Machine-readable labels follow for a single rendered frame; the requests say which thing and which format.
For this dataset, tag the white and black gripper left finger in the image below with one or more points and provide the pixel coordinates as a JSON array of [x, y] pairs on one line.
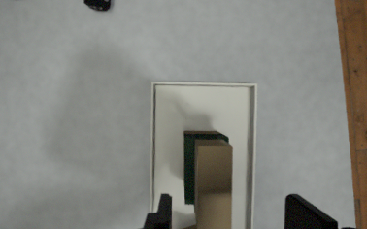
[[162, 219]]

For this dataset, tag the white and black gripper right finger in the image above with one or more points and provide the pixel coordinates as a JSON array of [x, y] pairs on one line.
[[301, 214]]

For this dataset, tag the white shallow rectangular tray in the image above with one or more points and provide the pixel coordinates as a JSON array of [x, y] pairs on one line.
[[228, 108]]

